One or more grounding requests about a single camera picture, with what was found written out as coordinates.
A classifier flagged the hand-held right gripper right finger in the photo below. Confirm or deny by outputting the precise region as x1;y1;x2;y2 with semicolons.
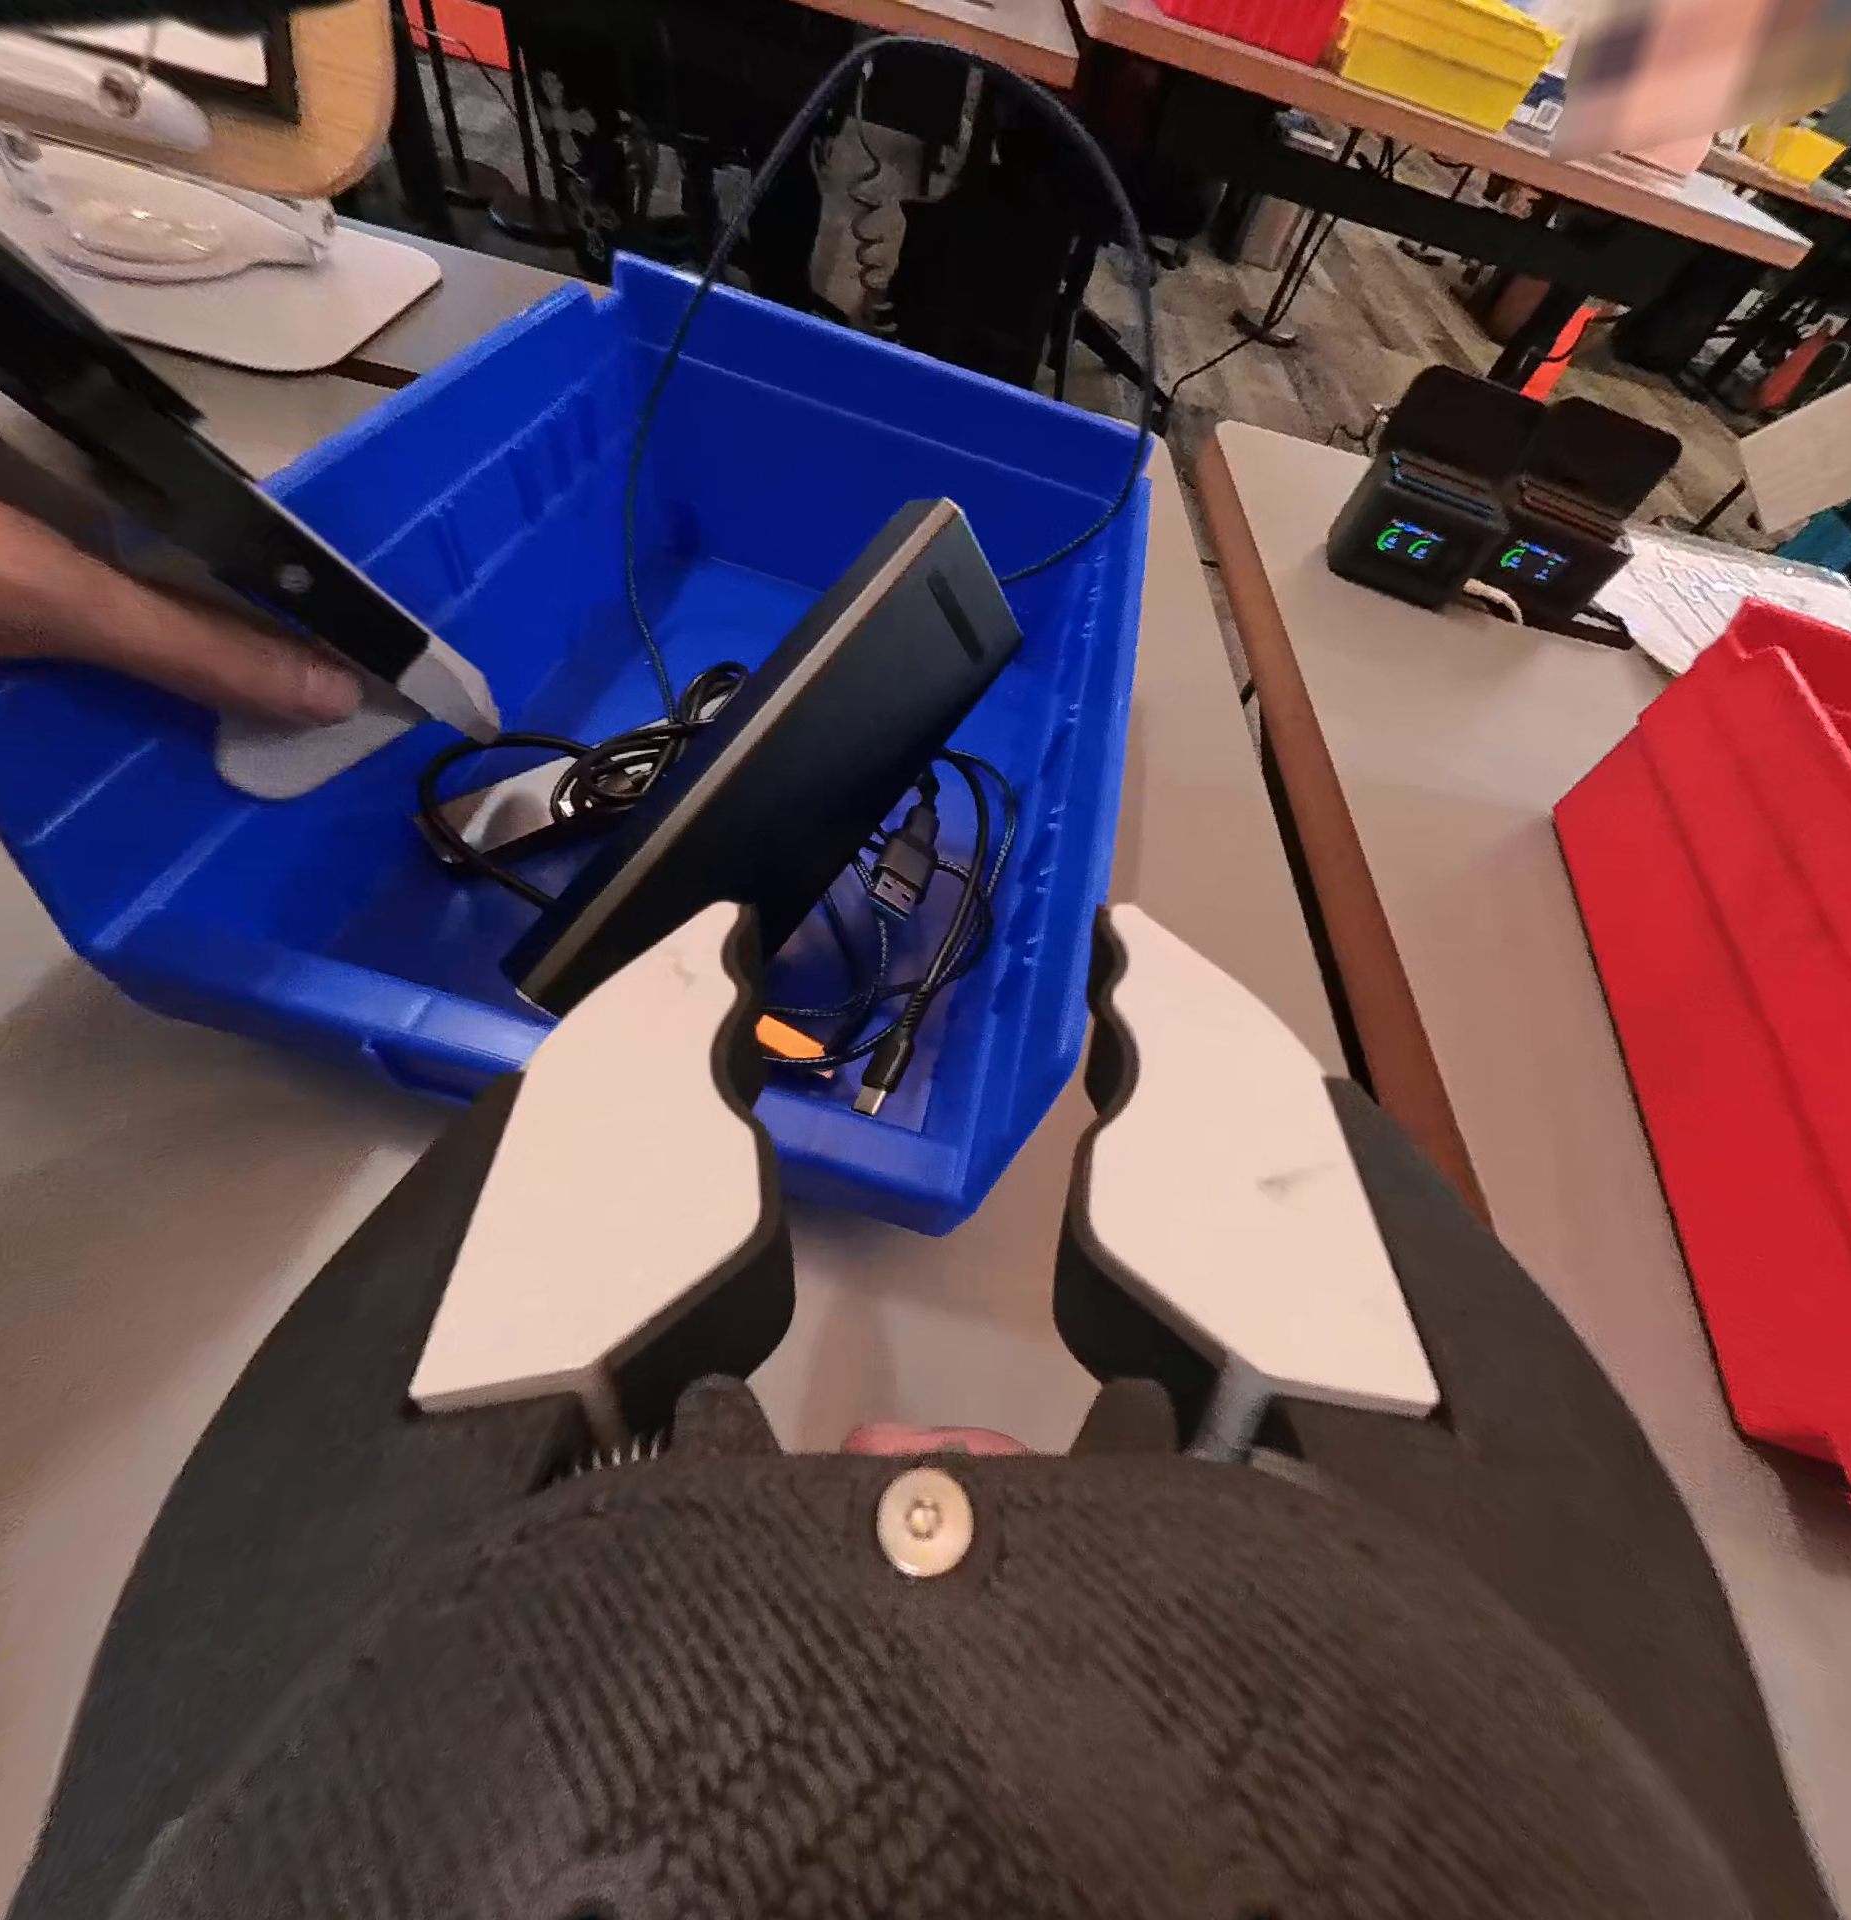
1051;903;1443;1463

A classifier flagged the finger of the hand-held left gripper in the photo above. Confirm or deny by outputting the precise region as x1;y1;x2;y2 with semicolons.
208;707;426;799
357;626;503;737

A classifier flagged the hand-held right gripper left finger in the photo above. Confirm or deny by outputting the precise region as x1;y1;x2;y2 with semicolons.
407;899;800;1463

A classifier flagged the blue plastic bin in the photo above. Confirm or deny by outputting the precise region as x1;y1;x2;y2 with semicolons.
0;252;1164;1240

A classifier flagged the black power bank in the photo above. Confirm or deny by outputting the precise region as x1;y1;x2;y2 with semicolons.
503;496;1028;1019

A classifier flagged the person's left hand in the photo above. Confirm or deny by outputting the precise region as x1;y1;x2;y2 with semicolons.
0;487;371;723

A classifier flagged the small silver device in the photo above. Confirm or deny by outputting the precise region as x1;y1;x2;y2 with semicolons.
444;756;567;858

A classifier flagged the white flat board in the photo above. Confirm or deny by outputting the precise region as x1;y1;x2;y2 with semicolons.
0;150;444;369

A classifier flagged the clear acrylic stand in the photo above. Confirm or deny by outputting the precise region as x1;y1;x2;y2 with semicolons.
0;112;340;287

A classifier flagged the light wooden board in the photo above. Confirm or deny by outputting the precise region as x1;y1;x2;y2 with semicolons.
192;0;394;199

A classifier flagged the red plastic bin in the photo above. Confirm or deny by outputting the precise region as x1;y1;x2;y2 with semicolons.
1553;597;1851;1513

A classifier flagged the black battery charger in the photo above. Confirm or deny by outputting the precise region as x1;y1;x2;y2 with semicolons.
1327;364;1515;608
1500;391;1688;623

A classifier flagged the black office chair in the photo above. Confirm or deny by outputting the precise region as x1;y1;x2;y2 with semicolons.
803;0;1154;397

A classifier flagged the white paper sheet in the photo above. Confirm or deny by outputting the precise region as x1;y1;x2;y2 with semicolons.
1595;526;1851;677

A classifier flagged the red storage bin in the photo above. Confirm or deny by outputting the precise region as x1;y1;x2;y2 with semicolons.
1157;0;1346;62

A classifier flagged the brown background table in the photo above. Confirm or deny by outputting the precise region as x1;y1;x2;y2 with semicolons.
1083;0;1815;273

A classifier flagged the large yellow storage bin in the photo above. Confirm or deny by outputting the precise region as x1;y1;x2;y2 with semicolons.
1331;0;1567;134

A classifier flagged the dark blue braided cable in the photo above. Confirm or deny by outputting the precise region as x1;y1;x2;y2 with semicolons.
626;32;1164;721

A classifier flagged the black usb cable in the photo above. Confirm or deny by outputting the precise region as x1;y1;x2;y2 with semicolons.
759;749;1020;1118

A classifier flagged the white coiled cable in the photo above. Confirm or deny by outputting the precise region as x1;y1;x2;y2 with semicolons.
847;90;900;324

